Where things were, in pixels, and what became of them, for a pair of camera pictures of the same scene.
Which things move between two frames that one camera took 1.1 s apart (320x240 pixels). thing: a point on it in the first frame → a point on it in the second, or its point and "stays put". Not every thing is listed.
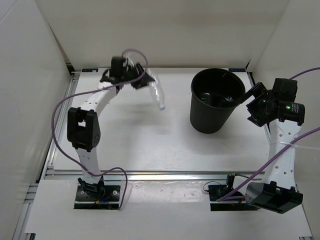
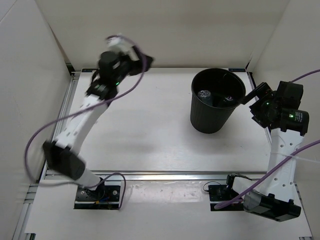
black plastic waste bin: x=214 y=93 stays put
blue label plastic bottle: x=229 y=99 stays put
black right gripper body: x=260 y=104 stays put
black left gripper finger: x=143 y=81 → x=135 y=67
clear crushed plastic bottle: x=156 y=89 → x=205 y=95
